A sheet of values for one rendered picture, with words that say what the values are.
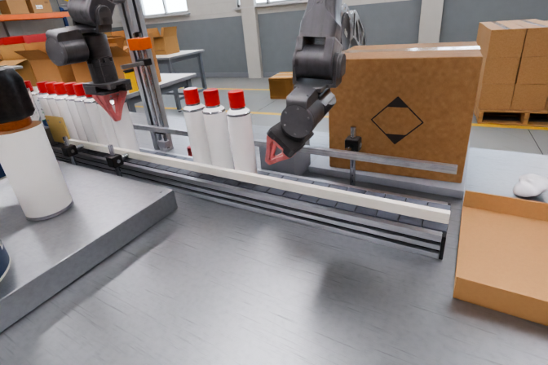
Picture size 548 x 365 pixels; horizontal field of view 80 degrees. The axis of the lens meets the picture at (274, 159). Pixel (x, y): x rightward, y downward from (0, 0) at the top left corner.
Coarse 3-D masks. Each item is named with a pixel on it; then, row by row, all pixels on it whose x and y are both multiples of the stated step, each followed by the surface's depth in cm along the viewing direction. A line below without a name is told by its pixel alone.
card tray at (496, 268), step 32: (480, 192) 64; (480, 224) 61; (512, 224) 60; (544, 224) 60; (480, 256) 54; (512, 256) 53; (544, 256) 53; (480, 288) 45; (512, 288) 47; (544, 288) 47; (544, 320) 42
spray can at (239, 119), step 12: (228, 96) 68; (240, 96) 67; (240, 108) 68; (228, 120) 69; (240, 120) 68; (240, 132) 69; (252, 132) 72; (240, 144) 70; (252, 144) 72; (240, 156) 72; (252, 156) 73; (240, 168) 73; (252, 168) 74
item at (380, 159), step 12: (168, 132) 90; (180, 132) 87; (264, 144) 74; (336, 156) 66; (348, 156) 65; (360, 156) 64; (372, 156) 62; (384, 156) 62; (420, 168) 59; (432, 168) 58; (444, 168) 57; (456, 168) 56
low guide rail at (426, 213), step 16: (96, 144) 97; (144, 160) 87; (160, 160) 84; (176, 160) 81; (224, 176) 74; (240, 176) 72; (256, 176) 69; (304, 192) 64; (320, 192) 62; (336, 192) 61; (352, 192) 60; (384, 208) 57; (400, 208) 55; (416, 208) 54; (432, 208) 53
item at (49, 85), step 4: (44, 84) 103; (48, 84) 102; (52, 84) 103; (48, 88) 103; (52, 88) 103; (48, 92) 103; (52, 92) 103; (48, 96) 103; (52, 96) 103; (48, 100) 104; (52, 100) 103; (48, 104) 105; (52, 104) 104; (52, 108) 105; (56, 108) 105; (52, 112) 105; (56, 112) 105; (56, 116) 105; (64, 144) 110
